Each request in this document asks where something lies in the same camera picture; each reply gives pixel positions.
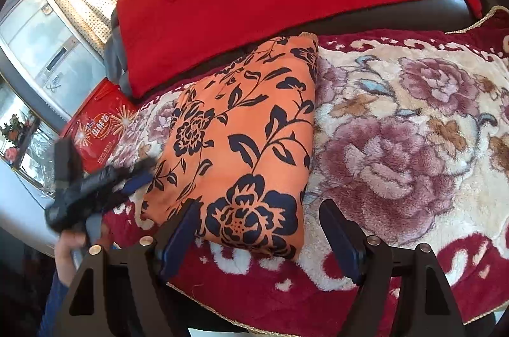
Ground person's left hand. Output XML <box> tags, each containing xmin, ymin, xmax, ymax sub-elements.
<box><xmin>53</xmin><ymin>228</ymin><xmax>105</xmax><ymax>287</ymax></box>

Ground grey glass cabinet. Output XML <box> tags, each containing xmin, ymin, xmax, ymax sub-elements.
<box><xmin>0</xmin><ymin>0</ymin><xmax>109</xmax><ymax>127</ymax></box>

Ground dark leather sofa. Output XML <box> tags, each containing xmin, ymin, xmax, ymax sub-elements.
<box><xmin>187</xmin><ymin>0</ymin><xmax>509</xmax><ymax>83</ymax></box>

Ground grey cloth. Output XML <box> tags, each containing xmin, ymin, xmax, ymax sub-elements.
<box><xmin>103</xmin><ymin>9</ymin><xmax>135</xmax><ymax>98</ymax></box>

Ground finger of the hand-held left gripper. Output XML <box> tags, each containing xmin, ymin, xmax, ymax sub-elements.
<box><xmin>115</xmin><ymin>171</ymin><xmax>155</xmax><ymax>198</ymax></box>
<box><xmin>113</xmin><ymin>155</ymin><xmax>160</xmax><ymax>181</ymax></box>

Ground potted flowers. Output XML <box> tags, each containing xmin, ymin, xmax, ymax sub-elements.
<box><xmin>0</xmin><ymin>113</ymin><xmax>41</xmax><ymax>163</ymax></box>

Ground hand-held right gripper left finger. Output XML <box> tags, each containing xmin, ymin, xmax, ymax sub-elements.
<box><xmin>53</xmin><ymin>198</ymin><xmax>202</xmax><ymax>337</ymax></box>

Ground red gift box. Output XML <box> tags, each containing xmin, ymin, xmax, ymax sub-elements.
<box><xmin>59</xmin><ymin>78</ymin><xmax>138</xmax><ymax>173</ymax></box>

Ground person's left forearm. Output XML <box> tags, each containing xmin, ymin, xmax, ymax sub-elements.
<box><xmin>37</xmin><ymin>277</ymin><xmax>77</xmax><ymax>337</ymax></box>

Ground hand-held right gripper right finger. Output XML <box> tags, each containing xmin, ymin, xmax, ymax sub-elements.
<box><xmin>318</xmin><ymin>199</ymin><xmax>467</xmax><ymax>337</ymax></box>

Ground floral plush blanket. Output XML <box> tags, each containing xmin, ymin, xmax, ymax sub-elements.
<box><xmin>101</xmin><ymin>5</ymin><xmax>509</xmax><ymax>337</ymax></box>

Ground orange floral garment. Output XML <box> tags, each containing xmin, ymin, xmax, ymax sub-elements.
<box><xmin>141</xmin><ymin>33</ymin><xmax>321</xmax><ymax>261</ymax></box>

